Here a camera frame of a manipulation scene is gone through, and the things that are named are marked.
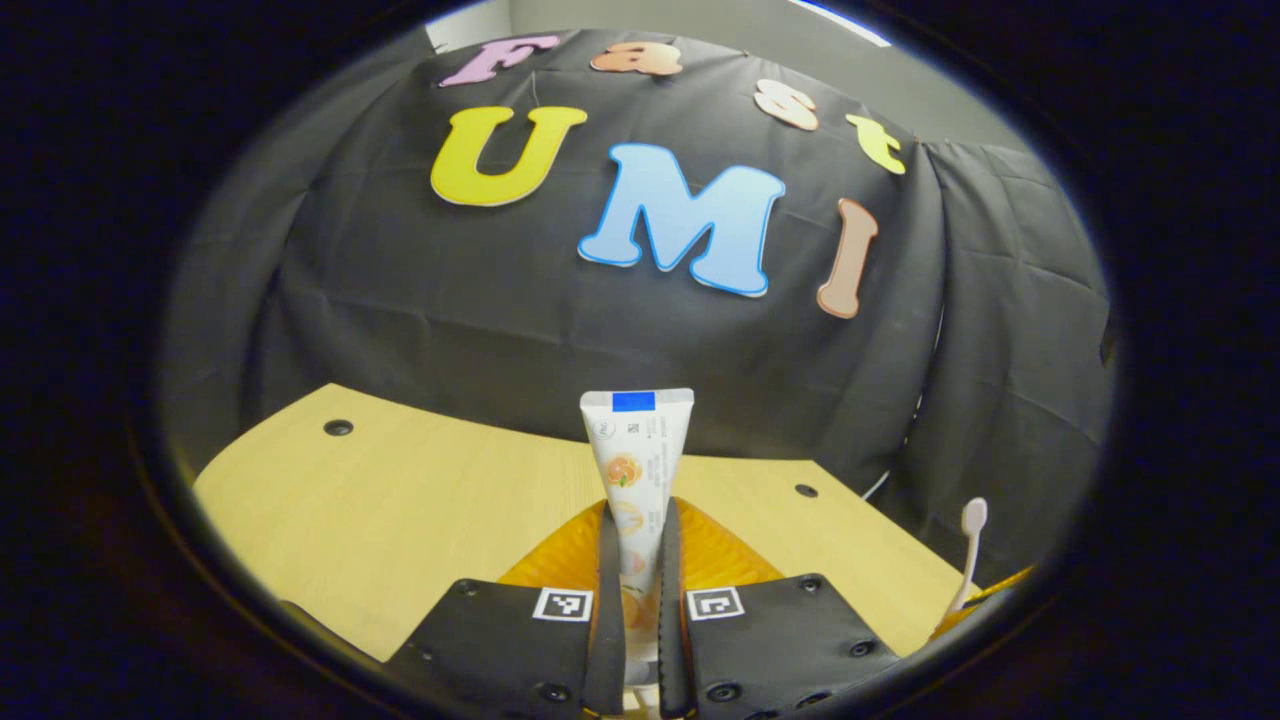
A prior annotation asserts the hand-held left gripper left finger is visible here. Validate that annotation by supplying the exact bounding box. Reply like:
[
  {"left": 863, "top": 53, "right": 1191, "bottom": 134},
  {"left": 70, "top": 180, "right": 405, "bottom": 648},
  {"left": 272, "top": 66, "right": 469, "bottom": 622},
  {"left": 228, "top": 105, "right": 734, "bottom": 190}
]
[{"left": 385, "top": 498, "right": 631, "bottom": 720}]

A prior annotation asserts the light wooden desktop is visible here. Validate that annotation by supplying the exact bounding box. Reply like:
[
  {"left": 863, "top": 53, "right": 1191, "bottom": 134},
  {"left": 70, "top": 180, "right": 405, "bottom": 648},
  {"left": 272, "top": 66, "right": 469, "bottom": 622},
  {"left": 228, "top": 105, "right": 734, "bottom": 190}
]
[{"left": 192, "top": 383, "right": 976, "bottom": 720}]

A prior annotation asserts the white toothbrush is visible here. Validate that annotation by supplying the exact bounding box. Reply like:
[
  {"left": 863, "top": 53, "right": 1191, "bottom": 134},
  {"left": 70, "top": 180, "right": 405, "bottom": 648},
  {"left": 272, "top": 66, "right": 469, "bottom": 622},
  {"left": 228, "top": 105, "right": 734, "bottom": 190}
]
[{"left": 945, "top": 497, "right": 990, "bottom": 616}]

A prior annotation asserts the white toothpaste tube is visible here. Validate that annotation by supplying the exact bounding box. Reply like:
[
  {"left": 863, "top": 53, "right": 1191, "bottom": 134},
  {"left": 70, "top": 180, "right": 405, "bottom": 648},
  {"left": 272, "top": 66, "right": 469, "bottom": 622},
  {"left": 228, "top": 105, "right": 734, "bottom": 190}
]
[{"left": 580, "top": 388, "right": 696, "bottom": 691}]

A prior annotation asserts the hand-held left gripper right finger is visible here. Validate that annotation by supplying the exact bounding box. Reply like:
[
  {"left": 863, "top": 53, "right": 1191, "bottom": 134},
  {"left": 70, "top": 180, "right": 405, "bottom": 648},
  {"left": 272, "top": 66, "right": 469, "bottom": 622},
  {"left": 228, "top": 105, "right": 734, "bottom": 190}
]
[{"left": 655, "top": 496, "right": 903, "bottom": 720}]

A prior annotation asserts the white cable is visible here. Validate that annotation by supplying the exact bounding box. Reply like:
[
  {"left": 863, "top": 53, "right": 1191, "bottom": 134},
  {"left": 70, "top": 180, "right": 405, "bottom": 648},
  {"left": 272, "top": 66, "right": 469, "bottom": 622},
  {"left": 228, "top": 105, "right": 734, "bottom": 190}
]
[{"left": 862, "top": 300, "right": 949, "bottom": 501}]

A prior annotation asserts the black backdrop cloth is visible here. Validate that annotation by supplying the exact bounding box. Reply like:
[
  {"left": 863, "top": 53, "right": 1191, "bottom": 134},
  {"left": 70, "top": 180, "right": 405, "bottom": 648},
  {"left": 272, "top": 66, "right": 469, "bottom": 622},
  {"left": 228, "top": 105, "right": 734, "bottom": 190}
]
[{"left": 160, "top": 30, "right": 1116, "bottom": 591}]

